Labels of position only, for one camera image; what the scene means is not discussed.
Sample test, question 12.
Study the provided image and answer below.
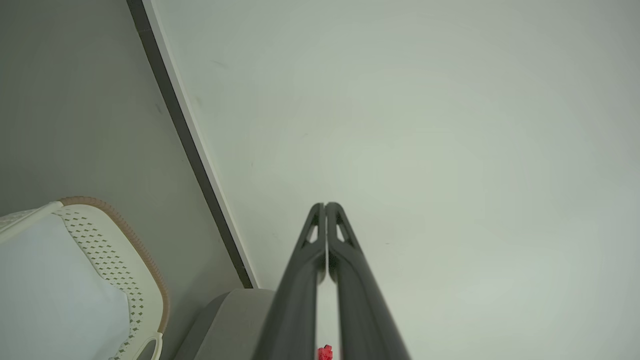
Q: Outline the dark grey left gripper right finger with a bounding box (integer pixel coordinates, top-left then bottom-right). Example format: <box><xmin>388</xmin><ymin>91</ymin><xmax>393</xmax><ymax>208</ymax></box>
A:
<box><xmin>325</xmin><ymin>201</ymin><xmax>412</xmax><ymax>360</ymax></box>

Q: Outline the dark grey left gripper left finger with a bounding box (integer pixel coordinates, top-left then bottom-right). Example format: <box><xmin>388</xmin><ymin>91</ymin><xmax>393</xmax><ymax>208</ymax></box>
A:
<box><xmin>252</xmin><ymin>202</ymin><xmax>327</xmax><ymax>360</ymax></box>

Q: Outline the white perforated plastic laundry basket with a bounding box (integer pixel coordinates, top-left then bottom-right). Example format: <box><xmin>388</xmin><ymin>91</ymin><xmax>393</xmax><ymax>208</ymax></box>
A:
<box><xmin>0</xmin><ymin>196</ymin><xmax>171</xmax><ymax>360</ymax></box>

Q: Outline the grey fabric sofa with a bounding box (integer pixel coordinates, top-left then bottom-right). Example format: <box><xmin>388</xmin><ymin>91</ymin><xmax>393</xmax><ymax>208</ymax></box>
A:
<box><xmin>172</xmin><ymin>288</ymin><xmax>276</xmax><ymax>360</ymax></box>

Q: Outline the white and black baseboard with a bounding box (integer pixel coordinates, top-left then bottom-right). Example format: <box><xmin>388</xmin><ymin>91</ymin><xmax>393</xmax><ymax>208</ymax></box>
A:
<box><xmin>126</xmin><ymin>0</ymin><xmax>260</xmax><ymax>290</ymax></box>

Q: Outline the white cloth garment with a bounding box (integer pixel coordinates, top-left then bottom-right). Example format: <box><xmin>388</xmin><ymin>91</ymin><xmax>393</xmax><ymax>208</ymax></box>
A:
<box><xmin>0</xmin><ymin>215</ymin><xmax>132</xmax><ymax>360</ymax></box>

